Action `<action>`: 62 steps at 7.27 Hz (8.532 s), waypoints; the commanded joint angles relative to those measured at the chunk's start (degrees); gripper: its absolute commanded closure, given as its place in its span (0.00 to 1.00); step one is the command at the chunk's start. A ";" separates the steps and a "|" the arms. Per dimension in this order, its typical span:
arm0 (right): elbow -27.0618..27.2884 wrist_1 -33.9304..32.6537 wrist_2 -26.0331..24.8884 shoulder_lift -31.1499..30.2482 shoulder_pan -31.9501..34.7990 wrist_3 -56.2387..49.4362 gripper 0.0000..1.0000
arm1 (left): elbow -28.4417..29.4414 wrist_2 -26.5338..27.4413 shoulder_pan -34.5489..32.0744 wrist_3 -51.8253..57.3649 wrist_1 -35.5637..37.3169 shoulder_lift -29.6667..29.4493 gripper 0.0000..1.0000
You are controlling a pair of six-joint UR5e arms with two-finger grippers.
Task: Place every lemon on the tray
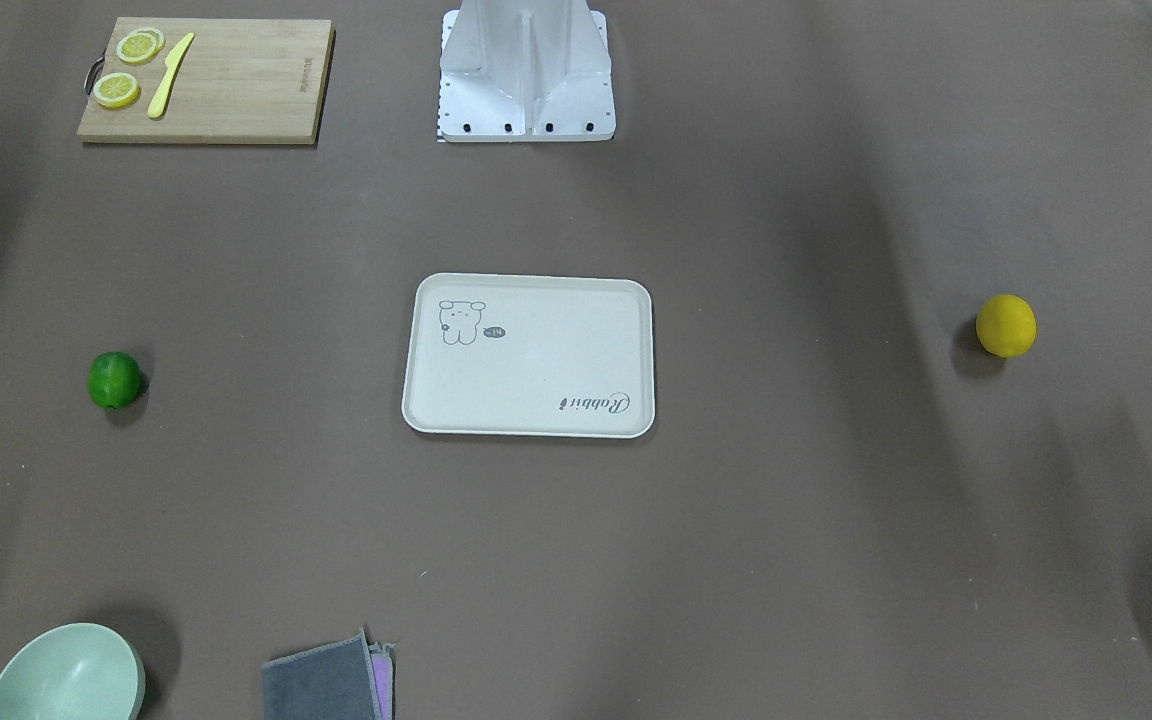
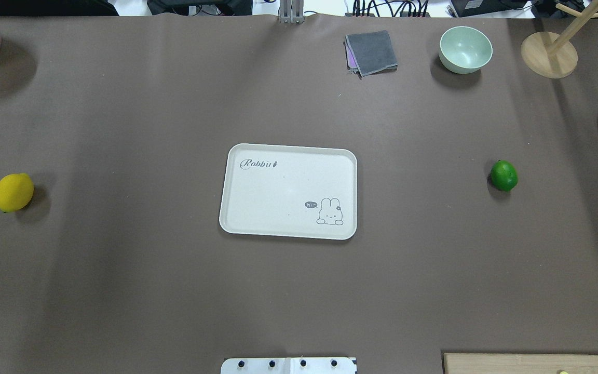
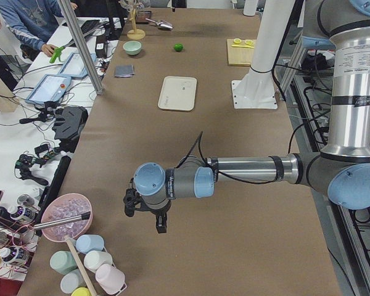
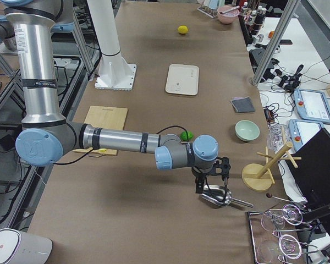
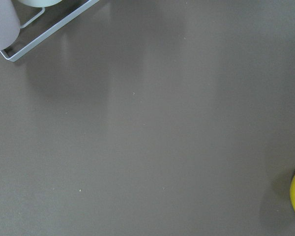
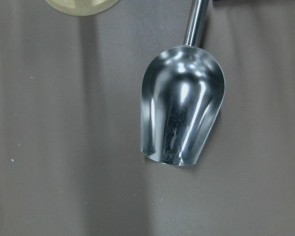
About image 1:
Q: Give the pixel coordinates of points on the yellow lemon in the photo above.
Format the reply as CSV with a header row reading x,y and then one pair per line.
x,y
1006,326

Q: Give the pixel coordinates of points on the green lime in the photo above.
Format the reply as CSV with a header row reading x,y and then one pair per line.
x,y
114,380

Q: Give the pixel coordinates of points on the cream rabbit tray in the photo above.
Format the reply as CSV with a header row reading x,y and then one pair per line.
x,y
530,355

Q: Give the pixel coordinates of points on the white metal column base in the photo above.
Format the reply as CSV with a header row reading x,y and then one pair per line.
x,y
525,71

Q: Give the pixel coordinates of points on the pink folded cloth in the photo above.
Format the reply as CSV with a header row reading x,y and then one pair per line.
x,y
383,675

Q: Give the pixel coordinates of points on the grey folded cloth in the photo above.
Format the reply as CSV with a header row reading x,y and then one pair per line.
x,y
333,681

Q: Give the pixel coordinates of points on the bamboo cutting board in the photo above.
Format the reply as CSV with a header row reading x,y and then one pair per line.
x,y
243,82

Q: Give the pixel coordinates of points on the yellow plastic knife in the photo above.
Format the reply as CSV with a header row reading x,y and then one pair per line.
x,y
161,98

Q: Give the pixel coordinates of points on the lemon slice lower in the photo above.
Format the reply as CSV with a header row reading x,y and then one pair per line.
x,y
116,90

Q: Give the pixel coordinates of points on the lemon slice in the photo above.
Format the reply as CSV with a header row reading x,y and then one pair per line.
x,y
116,90
140,45

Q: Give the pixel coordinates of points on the lemon slice upper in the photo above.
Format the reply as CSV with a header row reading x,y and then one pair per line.
x,y
140,45

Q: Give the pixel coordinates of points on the mint green bowl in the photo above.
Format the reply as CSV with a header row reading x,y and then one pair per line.
x,y
74,671

